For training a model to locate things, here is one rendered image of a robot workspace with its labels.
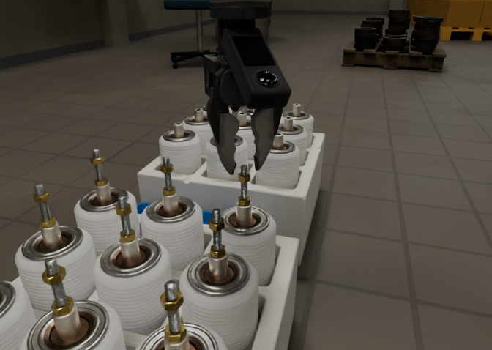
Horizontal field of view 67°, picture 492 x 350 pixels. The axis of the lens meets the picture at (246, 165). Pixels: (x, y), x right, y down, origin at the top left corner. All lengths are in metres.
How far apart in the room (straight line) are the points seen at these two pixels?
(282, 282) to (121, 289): 0.22
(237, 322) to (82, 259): 0.22
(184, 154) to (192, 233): 0.31
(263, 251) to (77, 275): 0.25
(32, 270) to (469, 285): 0.81
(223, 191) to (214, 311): 0.41
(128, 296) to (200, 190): 0.40
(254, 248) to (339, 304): 0.32
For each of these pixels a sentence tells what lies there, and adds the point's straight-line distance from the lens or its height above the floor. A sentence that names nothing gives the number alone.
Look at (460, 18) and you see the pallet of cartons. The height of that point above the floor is 0.25.
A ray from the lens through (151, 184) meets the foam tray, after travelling 0.89.
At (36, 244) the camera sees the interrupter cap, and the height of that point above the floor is 0.25.
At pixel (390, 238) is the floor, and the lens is 1.02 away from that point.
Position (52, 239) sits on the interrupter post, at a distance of 0.56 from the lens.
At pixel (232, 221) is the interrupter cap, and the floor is 0.25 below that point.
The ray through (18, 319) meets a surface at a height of 0.24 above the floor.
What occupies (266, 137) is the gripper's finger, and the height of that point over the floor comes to 0.38.
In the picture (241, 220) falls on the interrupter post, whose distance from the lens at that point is 0.55.
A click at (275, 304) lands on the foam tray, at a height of 0.18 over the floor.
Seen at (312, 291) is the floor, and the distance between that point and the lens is 0.82.
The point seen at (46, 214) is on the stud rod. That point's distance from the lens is 0.55.
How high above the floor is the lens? 0.56
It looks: 25 degrees down
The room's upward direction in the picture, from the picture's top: straight up
